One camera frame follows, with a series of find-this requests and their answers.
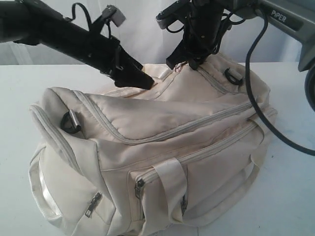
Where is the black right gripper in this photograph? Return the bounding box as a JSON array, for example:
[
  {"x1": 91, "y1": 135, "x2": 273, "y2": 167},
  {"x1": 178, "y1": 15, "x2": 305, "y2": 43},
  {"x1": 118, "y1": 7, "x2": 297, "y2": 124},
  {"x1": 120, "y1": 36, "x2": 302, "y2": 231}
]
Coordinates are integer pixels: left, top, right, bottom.
[{"x1": 166, "y1": 0, "x2": 223, "y2": 70}]

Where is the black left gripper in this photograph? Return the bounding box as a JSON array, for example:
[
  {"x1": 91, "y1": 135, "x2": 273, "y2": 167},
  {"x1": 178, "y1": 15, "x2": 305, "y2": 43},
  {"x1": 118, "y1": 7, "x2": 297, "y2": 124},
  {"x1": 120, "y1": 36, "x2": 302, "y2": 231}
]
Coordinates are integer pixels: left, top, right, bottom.
[{"x1": 46, "y1": 21, "x2": 154, "y2": 89}]

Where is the cream fabric duffel bag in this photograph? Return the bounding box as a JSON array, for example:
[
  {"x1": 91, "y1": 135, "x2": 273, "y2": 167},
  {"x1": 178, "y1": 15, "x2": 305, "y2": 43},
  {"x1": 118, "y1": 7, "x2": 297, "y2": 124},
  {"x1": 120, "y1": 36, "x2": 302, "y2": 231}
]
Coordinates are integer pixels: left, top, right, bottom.
[{"x1": 29, "y1": 54, "x2": 272, "y2": 236}]

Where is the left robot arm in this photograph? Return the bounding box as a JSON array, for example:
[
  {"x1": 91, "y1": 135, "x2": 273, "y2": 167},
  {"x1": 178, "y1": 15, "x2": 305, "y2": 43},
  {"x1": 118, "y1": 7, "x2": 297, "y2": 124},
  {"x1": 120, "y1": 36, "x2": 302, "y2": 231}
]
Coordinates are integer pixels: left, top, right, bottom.
[{"x1": 0, "y1": 0, "x2": 154, "y2": 90}]

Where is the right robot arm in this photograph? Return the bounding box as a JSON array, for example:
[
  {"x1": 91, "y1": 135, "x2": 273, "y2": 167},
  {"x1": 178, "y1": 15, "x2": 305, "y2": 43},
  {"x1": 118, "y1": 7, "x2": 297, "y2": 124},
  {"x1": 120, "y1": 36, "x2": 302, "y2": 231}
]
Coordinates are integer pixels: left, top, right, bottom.
[{"x1": 156, "y1": 0, "x2": 315, "y2": 108}]

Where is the white backdrop curtain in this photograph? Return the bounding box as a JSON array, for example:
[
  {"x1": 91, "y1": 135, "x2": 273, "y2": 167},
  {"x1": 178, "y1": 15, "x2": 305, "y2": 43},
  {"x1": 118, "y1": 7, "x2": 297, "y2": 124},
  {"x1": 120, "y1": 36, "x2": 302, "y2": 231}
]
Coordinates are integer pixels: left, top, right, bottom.
[{"x1": 0, "y1": 0, "x2": 302, "y2": 65}]

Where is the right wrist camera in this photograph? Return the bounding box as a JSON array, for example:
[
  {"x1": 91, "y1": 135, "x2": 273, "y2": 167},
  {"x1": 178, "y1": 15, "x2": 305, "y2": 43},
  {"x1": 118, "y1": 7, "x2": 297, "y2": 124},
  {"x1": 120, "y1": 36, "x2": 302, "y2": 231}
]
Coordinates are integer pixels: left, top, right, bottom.
[{"x1": 156, "y1": 0, "x2": 191, "y2": 30}]

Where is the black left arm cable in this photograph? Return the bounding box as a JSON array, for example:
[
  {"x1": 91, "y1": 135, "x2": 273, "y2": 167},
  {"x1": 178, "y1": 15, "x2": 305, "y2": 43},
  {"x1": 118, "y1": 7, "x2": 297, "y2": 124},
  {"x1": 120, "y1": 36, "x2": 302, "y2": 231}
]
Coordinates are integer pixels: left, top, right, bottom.
[{"x1": 70, "y1": 2, "x2": 93, "y2": 25}]

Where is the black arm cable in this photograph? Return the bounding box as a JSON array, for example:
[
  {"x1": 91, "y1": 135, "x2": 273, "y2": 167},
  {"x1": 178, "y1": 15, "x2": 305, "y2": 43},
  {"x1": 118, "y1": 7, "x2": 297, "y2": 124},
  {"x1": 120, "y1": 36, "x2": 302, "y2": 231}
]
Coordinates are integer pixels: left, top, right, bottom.
[
  {"x1": 70, "y1": 2, "x2": 93, "y2": 25},
  {"x1": 245, "y1": 9, "x2": 315, "y2": 156}
]

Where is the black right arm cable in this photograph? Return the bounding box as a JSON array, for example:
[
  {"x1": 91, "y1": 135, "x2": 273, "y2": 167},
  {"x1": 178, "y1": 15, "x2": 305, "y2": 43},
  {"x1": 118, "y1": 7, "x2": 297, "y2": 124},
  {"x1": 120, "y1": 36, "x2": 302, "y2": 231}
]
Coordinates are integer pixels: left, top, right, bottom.
[{"x1": 245, "y1": 9, "x2": 315, "y2": 156}]

